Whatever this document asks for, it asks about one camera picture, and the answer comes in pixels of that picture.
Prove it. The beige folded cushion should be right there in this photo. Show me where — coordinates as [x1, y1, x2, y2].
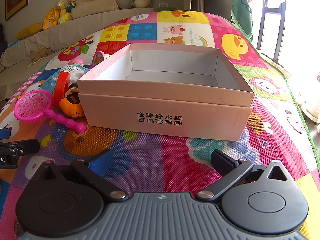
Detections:
[69, 0, 121, 20]

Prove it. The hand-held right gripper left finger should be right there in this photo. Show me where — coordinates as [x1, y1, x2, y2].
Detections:
[31, 149, 128, 202]

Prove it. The yellow tiger cushion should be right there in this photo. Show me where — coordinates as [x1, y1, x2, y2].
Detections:
[42, 7, 60, 31]

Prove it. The yellow pillow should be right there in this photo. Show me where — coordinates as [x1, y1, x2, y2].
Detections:
[15, 23, 43, 40]

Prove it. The black shelf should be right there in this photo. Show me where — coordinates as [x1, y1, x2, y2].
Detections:
[0, 23, 7, 56]

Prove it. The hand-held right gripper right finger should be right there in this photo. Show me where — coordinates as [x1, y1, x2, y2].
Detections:
[196, 149, 297, 203]

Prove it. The pink toy net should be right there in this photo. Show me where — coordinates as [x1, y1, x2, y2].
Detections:
[14, 89, 87, 133]

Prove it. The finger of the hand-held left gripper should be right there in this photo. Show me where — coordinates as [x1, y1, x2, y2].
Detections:
[0, 127, 13, 140]
[0, 139, 40, 156]

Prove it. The red-haired doll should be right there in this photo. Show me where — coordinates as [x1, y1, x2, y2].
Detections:
[66, 0, 78, 13]

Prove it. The black window frame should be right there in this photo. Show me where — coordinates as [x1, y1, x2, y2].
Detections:
[257, 0, 287, 61]

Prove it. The pink toy clock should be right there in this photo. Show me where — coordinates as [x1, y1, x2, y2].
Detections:
[92, 51, 106, 67]

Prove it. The red round toy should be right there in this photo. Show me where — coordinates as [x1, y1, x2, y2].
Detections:
[54, 71, 70, 101]

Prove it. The blue and white packet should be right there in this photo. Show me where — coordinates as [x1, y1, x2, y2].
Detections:
[40, 64, 87, 92]

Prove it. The orange pumpkin toy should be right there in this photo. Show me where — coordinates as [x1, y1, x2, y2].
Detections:
[59, 86, 85, 117]

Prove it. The green dinosaur towel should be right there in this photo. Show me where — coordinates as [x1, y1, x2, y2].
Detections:
[230, 0, 254, 42]

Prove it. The brown plush toy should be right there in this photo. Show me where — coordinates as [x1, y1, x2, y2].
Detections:
[28, 46, 52, 62]

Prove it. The beige sofa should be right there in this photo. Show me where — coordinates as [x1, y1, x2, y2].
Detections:
[0, 6, 156, 102]

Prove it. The colourful cartoon play mat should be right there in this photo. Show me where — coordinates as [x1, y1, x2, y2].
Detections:
[0, 10, 320, 240]

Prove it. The pink pig figure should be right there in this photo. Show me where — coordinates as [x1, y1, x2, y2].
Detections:
[68, 57, 85, 68]

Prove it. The pink cardboard box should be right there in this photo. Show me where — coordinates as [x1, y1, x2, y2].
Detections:
[77, 43, 255, 141]

